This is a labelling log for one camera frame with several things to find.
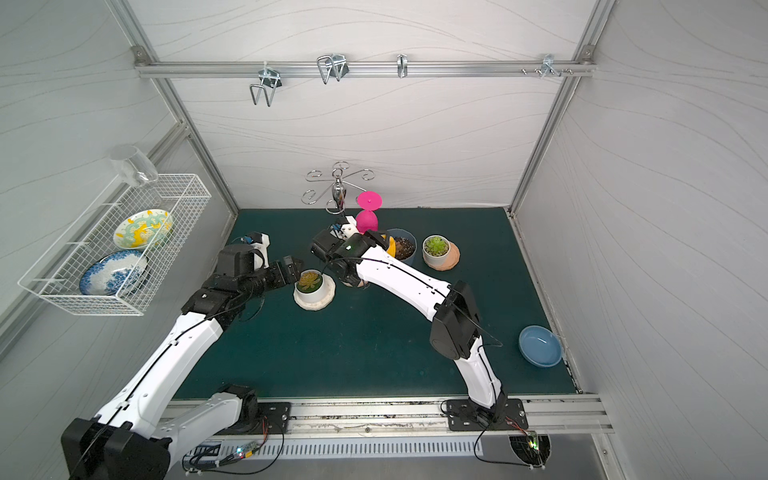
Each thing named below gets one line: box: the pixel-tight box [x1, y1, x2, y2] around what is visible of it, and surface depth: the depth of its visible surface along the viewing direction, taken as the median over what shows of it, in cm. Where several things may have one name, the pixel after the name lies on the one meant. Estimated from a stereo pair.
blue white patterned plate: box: [79, 250, 149, 296], surface depth 63 cm
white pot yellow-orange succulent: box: [294, 269, 326, 303], surface depth 92 cm
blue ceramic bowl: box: [518, 325, 563, 368], surface depth 85 cm
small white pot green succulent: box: [422, 234, 451, 267], surface depth 100 cm
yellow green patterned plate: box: [113, 209, 174, 250], surface depth 71 cm
